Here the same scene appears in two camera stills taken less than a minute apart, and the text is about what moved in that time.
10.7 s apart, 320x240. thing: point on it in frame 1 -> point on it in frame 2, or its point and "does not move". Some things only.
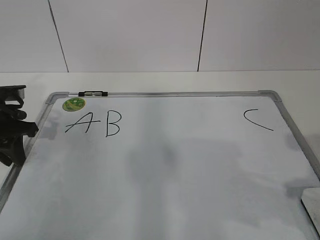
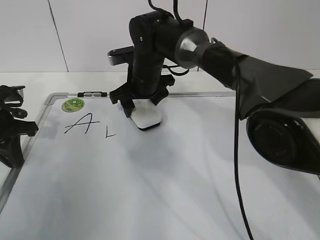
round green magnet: [73, 104] does not move
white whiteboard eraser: [310, 196] -> [146, 115]
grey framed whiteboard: [204, 165] does not move
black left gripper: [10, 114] does not move
